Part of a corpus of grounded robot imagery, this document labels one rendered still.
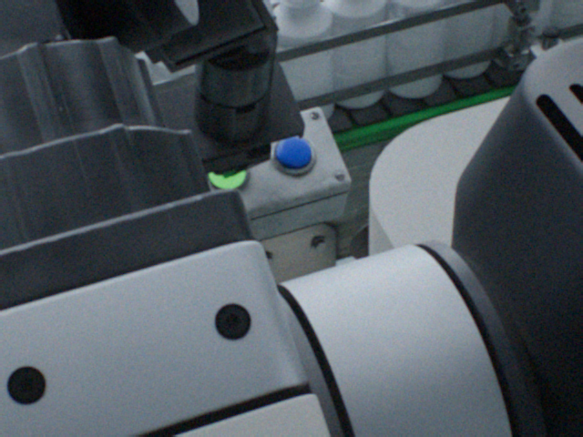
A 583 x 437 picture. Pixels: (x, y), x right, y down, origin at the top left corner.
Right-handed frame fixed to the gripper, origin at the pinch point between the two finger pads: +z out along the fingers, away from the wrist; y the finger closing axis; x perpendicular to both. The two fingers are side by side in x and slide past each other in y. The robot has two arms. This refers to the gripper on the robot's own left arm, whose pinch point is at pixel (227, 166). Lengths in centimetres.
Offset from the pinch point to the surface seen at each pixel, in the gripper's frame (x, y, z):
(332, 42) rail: -12.4, -14.8, 6.0
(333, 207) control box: 4.0, -8.7, 5.5
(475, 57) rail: -10.1, -30.1, 12.4
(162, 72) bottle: -14.0, 1.3, 6.2
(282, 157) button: 0.3, -4.9, 0.5
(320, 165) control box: 1.6, -7.9, 1.4
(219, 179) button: 0.6, 0.9, 0.9
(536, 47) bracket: -6.0, -32.9, 5.7
